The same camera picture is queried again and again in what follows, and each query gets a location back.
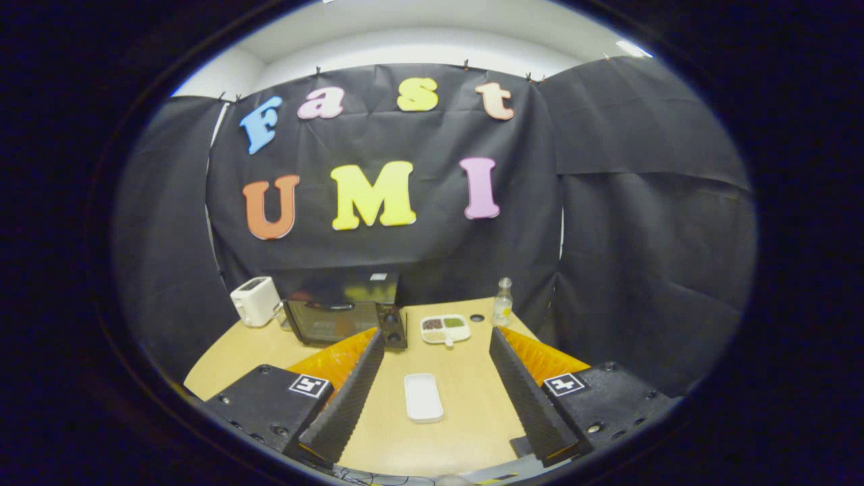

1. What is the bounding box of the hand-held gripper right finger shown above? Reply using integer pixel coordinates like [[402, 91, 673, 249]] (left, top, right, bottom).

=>
[[489, 326, 682, 468]]

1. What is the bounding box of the white rectangular tray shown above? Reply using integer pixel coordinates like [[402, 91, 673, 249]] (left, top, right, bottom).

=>
[[404, 373, 444, 424]]

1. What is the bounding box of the white divided grain dish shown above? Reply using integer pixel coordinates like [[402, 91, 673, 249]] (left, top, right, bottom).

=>
[[420, 314, 472, 348]]

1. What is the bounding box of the black toaster oven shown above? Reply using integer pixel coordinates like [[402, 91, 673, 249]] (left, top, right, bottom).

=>
[[282, 272, 408, 350]]

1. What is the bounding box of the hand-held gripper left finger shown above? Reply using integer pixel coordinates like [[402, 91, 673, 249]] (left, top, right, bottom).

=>
[[202, 327, 385, 470]]

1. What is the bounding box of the black cable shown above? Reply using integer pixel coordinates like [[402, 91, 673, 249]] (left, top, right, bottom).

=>
[[331, 466, 433, 486]]

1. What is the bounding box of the white bread toaster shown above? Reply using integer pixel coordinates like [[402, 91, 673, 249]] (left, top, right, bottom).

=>
[[230, 276, 281, 328]]

